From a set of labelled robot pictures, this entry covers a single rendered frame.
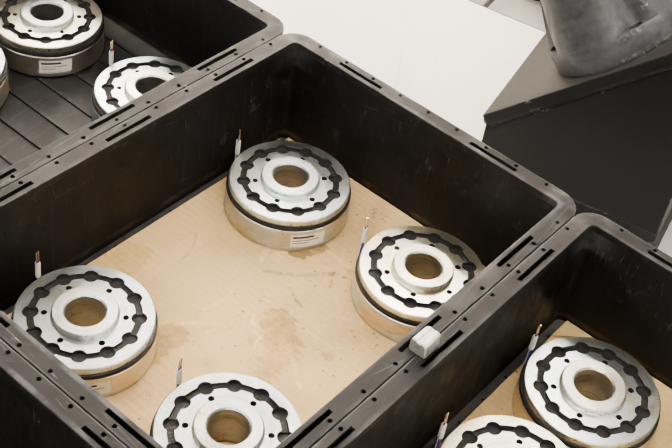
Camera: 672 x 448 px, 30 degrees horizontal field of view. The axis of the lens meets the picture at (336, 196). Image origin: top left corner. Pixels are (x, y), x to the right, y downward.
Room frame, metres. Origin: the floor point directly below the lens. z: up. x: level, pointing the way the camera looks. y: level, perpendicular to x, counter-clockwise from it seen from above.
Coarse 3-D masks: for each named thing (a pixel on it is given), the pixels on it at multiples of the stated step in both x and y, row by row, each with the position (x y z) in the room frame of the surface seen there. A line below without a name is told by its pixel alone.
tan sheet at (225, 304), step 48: (144, 240) 0.71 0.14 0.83; (192, 240) 0.72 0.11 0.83; (240, 240) 0.73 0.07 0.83; (336, 240) 0.75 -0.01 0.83; (192, 288) 0.67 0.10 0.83; (240, 288) 0.68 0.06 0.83; (288, 288) 0.69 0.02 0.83; (336, 288) 0.70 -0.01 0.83; (192, 336) 0.62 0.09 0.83; (240, 336) 0.63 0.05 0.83; (288, 336) 0.64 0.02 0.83; (336, 336) 0.65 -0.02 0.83; (384, 336) 0.65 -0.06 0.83; (144, 384) 0.57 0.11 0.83; (288, 384) 0.59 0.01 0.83; (336, 384) 0.60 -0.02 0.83
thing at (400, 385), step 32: (576, 224) 0.71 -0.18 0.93; (608, 224) 0.71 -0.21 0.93; (544, 256) 0.67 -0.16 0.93; (640, 256) 0.69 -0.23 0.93; (512, 288) 0.63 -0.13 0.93; (480, 320) 0.59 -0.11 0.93; (448, 352) 0.56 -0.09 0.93; (384, 384) 0.52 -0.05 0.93; (416, 384) 0.53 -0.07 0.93; (352, 416) 0.49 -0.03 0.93
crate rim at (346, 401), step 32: (256, 64) 0.84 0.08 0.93; (352, 64) 0.86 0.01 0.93; (192, 96) 0.78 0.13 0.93; (384, 96) 0.82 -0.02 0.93; (128, 128) 0.73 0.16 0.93; (448, 128) 0.80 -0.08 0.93; (64, 160) 0.68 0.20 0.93; (480, 160) 0.77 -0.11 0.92; (512, 160) 0.77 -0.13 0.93; (0, 192) 0.63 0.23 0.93; (32, 192) 0.64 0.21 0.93; (544, 192) 0.74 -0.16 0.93; (544, 224) 0.70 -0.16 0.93; (480, 288) 0.62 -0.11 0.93; (0, 320) 0.52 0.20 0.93; (448, 320) 0.59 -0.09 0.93; (32, 352) 0.50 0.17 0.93; (64, 384) 0.48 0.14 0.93; (352, 384) 0.52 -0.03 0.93; (96, 416) 0.46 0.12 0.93; (320, 416) 0.49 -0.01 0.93
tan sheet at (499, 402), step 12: (564, 324) 0.70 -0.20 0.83; (552, 336) 0.69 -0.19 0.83; (564, 336) 0.69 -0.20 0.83; (576, 336) 0.69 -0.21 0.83; (588, 336) 0.69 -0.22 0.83; (516, 372) 0.64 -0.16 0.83; (504, 384) 0.63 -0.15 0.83; (660, 384) 0.66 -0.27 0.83; (492, 396) 0.61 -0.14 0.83; (504, 396) 0.62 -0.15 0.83; (660, 396) 0.64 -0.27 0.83; (480, 408) 0.60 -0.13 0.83; (492, 408) 0.60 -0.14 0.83; (504, 408) 0.60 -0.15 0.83; (660, 420) 0.62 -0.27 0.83; (660, 432) 0.61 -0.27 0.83; (660, 444) 0.60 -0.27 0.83
